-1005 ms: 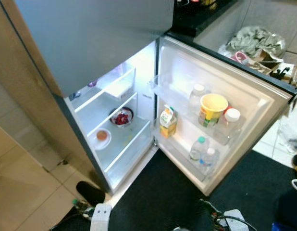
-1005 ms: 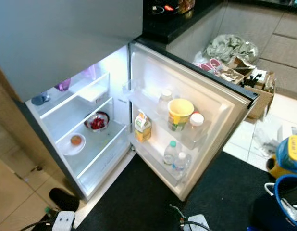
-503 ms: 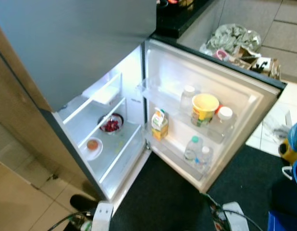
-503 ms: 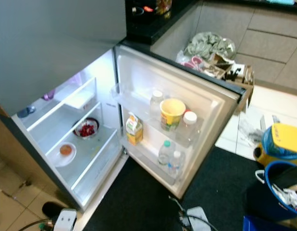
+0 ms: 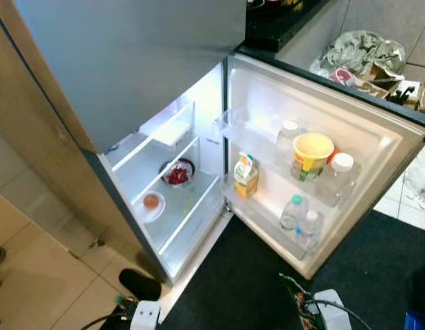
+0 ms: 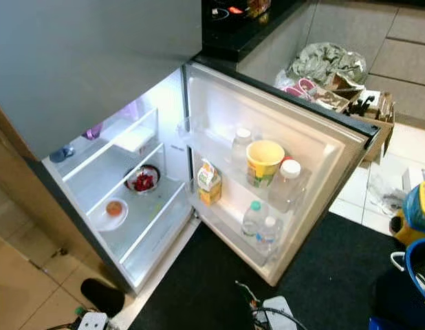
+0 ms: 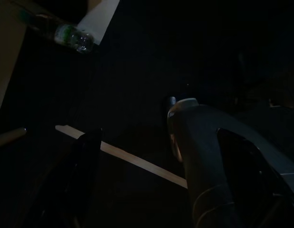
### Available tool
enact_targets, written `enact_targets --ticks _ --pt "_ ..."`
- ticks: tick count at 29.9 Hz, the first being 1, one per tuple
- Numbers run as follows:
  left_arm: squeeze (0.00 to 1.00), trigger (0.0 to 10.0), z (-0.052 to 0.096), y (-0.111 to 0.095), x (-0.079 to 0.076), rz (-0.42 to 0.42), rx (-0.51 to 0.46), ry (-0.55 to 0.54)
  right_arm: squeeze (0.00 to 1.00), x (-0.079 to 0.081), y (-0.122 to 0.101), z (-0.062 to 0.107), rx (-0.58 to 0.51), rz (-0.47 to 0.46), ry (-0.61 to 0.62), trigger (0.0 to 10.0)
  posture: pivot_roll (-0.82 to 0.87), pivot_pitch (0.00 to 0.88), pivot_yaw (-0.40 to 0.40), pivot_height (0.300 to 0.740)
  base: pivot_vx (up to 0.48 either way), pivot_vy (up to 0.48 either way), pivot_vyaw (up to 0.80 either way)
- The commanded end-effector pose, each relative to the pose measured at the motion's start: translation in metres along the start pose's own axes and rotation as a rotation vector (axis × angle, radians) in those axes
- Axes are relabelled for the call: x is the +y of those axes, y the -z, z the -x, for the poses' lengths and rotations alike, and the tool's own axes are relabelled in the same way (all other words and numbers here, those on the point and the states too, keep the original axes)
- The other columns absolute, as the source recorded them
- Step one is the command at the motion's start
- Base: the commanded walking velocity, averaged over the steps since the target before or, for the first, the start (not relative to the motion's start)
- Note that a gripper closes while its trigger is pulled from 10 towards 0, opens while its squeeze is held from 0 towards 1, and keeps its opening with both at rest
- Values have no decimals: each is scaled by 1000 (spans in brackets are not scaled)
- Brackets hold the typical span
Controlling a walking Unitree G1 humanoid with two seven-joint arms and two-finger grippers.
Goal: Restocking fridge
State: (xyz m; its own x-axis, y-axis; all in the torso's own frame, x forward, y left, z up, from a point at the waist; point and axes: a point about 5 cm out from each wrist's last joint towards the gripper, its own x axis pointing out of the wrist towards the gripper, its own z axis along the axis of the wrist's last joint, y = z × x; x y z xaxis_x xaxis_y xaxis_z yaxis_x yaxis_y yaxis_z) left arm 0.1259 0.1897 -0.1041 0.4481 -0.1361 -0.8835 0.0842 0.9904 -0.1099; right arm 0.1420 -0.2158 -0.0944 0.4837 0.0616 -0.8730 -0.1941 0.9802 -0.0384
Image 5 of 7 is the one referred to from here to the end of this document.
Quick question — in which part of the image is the dark green printed packet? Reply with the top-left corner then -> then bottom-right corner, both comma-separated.
280,274 -> 316,330

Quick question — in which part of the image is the white lined fridge door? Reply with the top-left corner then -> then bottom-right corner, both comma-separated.
219,48 -> 425,279

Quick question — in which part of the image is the glass fridge shelf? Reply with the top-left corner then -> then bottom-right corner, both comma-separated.
147,175 -> 222,254
127,136 -> 201,206
111,101 -> 197,171

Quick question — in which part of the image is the beige fridge cabinet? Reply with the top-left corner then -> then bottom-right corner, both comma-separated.
0,0 -> 234,286

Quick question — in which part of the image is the wide clear jar white lid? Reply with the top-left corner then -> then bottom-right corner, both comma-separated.
316,153 -> 356,207

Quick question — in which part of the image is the brown cardboard box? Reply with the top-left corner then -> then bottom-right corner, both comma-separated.
350,62 -> 425,114

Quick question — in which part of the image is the yellow noodle cup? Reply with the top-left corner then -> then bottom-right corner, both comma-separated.
292,133 -> 335,182

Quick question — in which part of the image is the pink white shoe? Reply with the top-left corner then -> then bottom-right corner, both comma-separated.
329,67 -> 354,87

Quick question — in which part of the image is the grey plastic bag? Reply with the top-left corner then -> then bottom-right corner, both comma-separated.
319,30 -> 407,76

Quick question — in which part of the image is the water bottle white cap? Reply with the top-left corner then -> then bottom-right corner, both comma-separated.
295,210 -> 323,248

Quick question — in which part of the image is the slim clear bottle white cap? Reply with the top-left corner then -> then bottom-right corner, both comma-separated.
276,120 -> 301,166

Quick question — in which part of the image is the water bottle green cap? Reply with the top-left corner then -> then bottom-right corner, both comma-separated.
280,195 -> 308,231

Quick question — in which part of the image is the grey kitchen cabinet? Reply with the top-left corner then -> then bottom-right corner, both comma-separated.
278,0 -> 425,69

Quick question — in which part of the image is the blue box corner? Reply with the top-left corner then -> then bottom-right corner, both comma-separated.
405,311 -> 425,330

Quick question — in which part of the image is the orange green juice carton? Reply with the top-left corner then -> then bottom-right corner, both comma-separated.
233,153 -> 260,200

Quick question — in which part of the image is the black kitchen counter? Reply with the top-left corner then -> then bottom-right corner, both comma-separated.
246,0 -> 330,52

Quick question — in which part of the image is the black floor mat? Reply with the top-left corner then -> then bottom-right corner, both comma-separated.
161,210 -> 425,330

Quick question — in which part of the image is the dark bowl of red food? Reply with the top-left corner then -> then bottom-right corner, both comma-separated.
161,158 -> 196,188

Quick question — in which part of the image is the white dish with orange food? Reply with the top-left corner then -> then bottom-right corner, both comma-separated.
135,191 -> 166,223

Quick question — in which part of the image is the grey freezer door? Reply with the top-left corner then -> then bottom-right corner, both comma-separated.
13,0 -> 248,153

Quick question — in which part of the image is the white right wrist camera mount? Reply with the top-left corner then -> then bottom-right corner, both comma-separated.
312,289 -> 347,330

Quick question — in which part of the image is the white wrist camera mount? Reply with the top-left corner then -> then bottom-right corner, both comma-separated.
312,289 -> 347,330
130,300 -> 162,330

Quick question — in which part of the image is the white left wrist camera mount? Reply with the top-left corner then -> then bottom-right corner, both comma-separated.
130,300 -> 162,330

